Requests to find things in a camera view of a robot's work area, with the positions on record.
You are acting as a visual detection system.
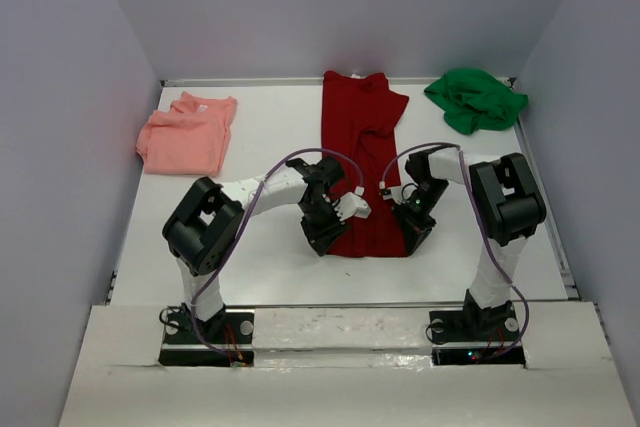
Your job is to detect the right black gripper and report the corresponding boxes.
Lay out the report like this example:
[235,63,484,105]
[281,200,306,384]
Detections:
[391,178,449,256]

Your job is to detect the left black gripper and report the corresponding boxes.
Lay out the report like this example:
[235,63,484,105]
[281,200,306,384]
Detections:
[298,198,349,259]

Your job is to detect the red t shirt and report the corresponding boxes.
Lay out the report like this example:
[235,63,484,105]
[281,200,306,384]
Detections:
[321,71,409,258]

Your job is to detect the green t shirt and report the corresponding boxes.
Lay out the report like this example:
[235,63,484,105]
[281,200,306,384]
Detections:
[424,68,529,136]

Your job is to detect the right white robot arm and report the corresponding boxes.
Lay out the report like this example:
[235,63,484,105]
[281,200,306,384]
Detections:
[380,142,546,346]

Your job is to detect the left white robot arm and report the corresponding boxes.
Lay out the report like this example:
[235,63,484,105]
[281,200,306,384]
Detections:
[162,152,370,349]

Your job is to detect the pink folded t shirt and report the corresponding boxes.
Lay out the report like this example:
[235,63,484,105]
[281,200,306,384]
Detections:
[136,91,238,177]

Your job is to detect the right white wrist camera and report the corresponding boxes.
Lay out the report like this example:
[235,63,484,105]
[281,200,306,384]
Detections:
[379,181,408,208]

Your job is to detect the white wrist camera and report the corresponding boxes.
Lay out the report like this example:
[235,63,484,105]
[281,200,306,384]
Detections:
[335,186,371,221]
[379,181,408,208]

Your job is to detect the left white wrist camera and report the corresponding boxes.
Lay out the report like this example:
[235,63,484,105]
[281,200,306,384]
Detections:
[335,186,371,221]

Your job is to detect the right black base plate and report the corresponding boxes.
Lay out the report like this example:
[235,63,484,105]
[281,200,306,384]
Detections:
[425,307,526,367]

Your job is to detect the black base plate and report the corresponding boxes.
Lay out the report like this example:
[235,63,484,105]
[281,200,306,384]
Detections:
[158,305,255,368]
[425,307,526,367]

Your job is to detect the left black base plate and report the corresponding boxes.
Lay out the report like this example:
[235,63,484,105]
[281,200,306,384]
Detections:
[158,305,255,368]

